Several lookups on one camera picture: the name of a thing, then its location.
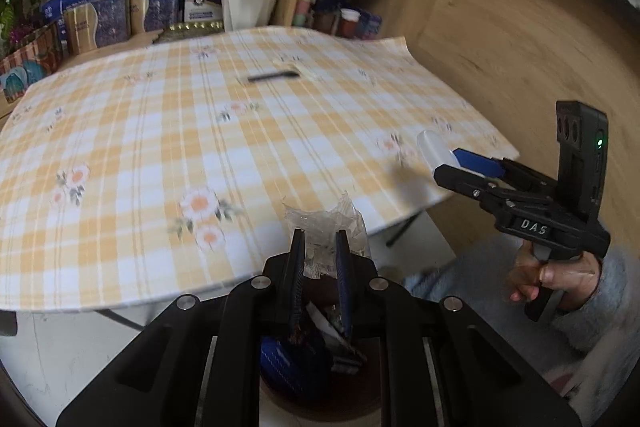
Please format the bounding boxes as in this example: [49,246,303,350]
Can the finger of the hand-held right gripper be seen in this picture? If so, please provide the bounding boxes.
[433,163,506,208]
[452,148,547,194]

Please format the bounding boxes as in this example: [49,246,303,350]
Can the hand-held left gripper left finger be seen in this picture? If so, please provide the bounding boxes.
[55,228,307,427]

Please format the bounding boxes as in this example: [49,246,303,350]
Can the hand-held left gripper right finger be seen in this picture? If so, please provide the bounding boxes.
[335,229,583,427]

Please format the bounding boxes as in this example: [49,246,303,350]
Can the clear plastic cup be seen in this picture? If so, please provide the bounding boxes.
[416,130,463,175]

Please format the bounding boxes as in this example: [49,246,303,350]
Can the clear plastic wrapper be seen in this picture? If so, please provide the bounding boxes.
[281,191,372,280]

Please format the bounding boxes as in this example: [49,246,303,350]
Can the navy blue box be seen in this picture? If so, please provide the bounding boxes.
[260,332,331,400]

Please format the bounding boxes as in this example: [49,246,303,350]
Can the brown waste bin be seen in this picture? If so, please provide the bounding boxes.
[257,277,383,420]

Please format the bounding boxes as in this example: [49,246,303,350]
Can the person's right forearm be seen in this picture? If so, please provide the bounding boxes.
[547,247,633,355]

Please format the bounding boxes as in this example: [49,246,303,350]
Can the person's right hand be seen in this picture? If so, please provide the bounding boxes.
[509,239,601,310]

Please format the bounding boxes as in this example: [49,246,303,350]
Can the person's leg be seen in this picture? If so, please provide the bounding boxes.
[402,234,526,308]

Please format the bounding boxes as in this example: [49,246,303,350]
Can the purple small box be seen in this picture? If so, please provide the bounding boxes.
[357,9,383,40]

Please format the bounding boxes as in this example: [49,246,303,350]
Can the red paper cup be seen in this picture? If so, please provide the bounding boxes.
[339,8,362,38]

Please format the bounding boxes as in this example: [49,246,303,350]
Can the yellow checked floral tablecloth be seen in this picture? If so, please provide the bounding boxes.
[0,27,521,310]

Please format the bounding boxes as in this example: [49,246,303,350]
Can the black pen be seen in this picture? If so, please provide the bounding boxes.
[246,69,301,84]

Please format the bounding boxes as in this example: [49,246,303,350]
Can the gold green tray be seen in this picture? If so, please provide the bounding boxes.
[152,21,223,45]

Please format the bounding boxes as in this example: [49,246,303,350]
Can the white flower pot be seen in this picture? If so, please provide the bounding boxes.
[220,0,284,32]

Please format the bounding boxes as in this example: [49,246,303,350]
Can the gold blue gift box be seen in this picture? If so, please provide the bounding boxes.
[127,0,181,35]
[62,0,130,55]

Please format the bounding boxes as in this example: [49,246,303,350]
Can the woven basket with blue shells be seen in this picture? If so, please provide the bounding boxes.
[0,23,65,104]

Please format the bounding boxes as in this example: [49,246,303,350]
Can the blue flat carton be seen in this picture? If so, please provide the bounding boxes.
[40,0,98,25]

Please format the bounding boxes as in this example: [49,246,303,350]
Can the purple artificial flowers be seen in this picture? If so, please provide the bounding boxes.
[7,24,38,48]

